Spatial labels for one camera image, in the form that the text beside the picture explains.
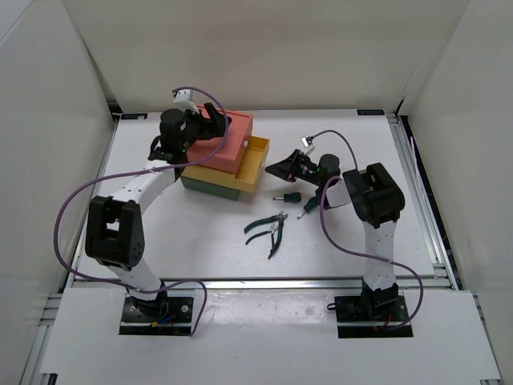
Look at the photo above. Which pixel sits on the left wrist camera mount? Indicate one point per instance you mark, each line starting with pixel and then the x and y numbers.
pixel 184 101

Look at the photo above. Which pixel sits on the green handled cutters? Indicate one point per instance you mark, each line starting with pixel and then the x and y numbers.
pixel 275 232

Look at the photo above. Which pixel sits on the yellow drawer box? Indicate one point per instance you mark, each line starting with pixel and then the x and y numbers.
pixel 244 179

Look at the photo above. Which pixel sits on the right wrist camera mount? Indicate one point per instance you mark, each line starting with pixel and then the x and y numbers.
pixel 308 144

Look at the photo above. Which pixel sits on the green stubby screwdriver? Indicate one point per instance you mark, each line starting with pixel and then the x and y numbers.
pixel 311 204

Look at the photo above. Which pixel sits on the red drawer box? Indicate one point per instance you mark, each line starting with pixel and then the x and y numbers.
pixel 230 155

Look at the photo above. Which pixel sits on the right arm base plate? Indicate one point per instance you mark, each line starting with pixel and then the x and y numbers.
pixel 372 317

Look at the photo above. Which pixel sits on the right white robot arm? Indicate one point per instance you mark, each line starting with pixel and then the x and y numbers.
pixel 377 201

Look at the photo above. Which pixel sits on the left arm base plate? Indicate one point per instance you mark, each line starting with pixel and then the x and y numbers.
pixel 164 316

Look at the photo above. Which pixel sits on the green handled pliers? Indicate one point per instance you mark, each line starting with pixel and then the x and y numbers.
pixel 264 221

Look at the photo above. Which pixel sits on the green drawer box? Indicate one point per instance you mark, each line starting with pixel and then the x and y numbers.
pixel 216 190

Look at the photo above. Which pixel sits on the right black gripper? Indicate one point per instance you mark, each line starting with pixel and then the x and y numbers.
pixel 288 170

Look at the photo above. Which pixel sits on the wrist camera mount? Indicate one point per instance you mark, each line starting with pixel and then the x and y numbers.
pixel 184 101
pixel 308 144

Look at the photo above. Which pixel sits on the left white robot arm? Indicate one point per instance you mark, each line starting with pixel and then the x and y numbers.
pixel 115 236

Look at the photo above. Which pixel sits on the green screwdriver orange cap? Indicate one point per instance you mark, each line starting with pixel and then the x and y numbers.
pixel 292 197

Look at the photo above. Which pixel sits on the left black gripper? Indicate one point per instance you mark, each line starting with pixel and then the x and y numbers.
pixel 216 128

